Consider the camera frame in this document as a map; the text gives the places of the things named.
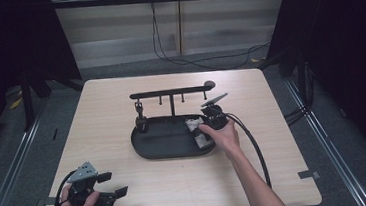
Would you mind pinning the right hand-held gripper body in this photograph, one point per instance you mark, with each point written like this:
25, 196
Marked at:
215, 115

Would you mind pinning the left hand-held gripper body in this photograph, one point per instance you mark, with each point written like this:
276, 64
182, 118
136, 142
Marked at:
81, 188

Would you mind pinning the black key stand with tray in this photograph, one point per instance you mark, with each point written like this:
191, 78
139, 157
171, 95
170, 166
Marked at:
167, 142

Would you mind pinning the black car key with carabiner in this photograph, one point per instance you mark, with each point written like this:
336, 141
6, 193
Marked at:
141, 123

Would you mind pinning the person's right hand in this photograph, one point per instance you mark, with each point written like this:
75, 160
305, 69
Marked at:
226, 139

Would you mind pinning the grey tape piece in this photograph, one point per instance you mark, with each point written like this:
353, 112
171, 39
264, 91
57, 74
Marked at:
308, 174
45, 202

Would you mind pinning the small black floor strip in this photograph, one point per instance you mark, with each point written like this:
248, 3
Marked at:
55, 134

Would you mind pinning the black stand leg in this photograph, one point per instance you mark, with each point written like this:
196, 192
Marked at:
27, 103

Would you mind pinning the yellow floor scrap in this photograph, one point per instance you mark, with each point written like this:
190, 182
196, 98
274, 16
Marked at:
15, 103

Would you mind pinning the dark curtain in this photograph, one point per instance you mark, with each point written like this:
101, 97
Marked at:
5, 48
350, 51

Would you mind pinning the metal floor rail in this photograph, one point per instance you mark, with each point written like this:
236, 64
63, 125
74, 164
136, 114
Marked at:
333, 156
7, 185

